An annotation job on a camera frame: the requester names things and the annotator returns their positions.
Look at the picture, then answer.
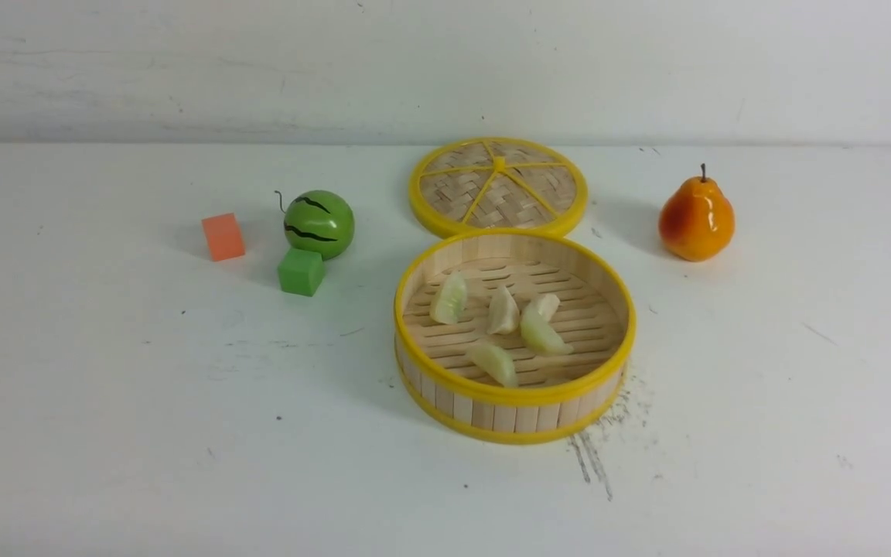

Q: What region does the greenish dumpling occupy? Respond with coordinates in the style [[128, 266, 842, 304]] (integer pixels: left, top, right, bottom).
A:
[[430, 271, 468, 325]]

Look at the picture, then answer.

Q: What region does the white dumpling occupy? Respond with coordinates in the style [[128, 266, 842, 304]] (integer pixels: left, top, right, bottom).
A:
[[486, 285, 520, 335], [522, 292, 560, 322]]

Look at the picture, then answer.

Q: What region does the bamboo steamer tray yellow rim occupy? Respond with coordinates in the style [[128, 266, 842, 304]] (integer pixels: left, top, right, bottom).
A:
[[394, 229, 637, 444]]

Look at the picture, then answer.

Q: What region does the yellowish dumpling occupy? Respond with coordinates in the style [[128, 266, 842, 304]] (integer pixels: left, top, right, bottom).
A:
[[466, 342, 519, 388]]

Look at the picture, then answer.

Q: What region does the pale dumpling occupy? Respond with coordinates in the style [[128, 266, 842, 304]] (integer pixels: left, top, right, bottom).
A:
[[520, 307, 574, 357]]

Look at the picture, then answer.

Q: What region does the woven bamboo steamer lid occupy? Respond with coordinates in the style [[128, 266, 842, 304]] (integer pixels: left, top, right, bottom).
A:
[[408, 137, 589, 237]]

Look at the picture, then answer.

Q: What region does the green toy watermelon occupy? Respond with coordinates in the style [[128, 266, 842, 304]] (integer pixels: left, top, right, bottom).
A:
[[275, 190, 356, 260]]

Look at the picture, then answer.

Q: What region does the green cube block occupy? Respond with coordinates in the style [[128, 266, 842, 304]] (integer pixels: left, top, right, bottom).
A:
[[277, 248, 326, 297]]

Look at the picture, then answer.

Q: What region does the orange cube block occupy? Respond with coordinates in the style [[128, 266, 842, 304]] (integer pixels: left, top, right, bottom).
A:
[[201, 213, 245, 261]]

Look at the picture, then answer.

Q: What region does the orange toy pear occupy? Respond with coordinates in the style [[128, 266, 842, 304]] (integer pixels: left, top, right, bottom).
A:
[[658, 163, 736, 263]]

